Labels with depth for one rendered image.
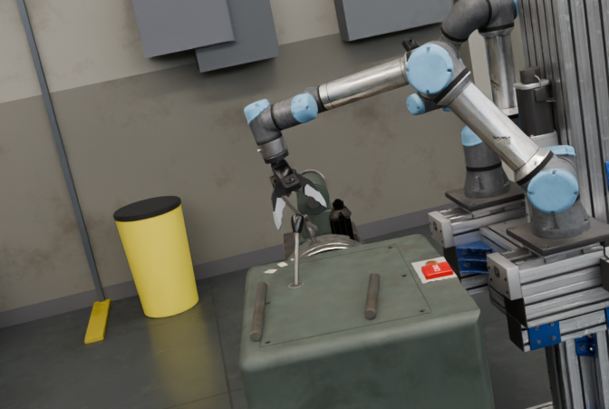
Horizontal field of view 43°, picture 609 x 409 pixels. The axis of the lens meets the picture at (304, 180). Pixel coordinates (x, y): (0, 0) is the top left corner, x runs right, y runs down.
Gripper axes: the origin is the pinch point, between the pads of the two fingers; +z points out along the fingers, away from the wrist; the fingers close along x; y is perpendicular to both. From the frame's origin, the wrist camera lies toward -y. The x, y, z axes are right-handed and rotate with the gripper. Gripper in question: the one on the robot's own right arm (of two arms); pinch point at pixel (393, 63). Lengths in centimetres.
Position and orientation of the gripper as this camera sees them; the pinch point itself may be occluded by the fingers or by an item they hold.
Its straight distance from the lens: 307.7
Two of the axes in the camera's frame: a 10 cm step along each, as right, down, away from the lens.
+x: 8.0, -4.1, 4.4
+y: 3.1, 9.1, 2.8
